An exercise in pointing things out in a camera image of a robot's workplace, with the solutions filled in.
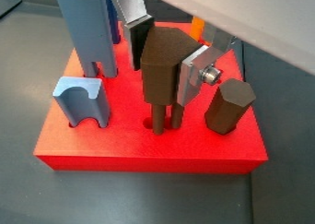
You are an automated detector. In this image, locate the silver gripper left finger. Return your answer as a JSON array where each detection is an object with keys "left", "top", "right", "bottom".
[{"left": 111, "top": 0, "right": 154, "bottom": 71}]

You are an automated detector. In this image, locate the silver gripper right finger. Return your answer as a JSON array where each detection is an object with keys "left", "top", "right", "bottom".
[{"left": 178, "top": 23, "right": 234, "bottom": 107}]

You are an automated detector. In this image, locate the brown three prong object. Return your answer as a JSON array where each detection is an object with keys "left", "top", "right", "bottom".
[{"left": 140, "top": 27, "right": 200, "bottom": 135}]

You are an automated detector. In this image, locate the red peg board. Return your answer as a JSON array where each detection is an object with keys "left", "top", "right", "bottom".
[{"left": 32, "top": 21, "right": 270, "bottom": 175}]

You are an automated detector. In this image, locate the tall light blue block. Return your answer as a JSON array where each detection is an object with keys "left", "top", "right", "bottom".
[{"left": 56, "top": 0, "right": 118, "bottom": 77}]

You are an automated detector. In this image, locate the dark blue rectangular block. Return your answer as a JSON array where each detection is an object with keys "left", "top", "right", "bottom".
[{"left": 106, "top": 0, "right": 120, "bottom": 44}]

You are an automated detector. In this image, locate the brown hexagonal peg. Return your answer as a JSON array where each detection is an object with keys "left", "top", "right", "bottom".
[{"left": 205, "top": 78, "right": 257, "bottom": 135}]

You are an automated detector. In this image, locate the yellow two-legged block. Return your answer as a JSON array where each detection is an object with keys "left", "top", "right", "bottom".
[{"left": 190, "top": 17, "right": 205, "bottom": 41}]

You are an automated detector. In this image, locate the short light blue arch block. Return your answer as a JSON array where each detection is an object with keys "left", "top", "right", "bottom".
[{"left": 54, "top": 77, "right": 110, "bottom": 128}]

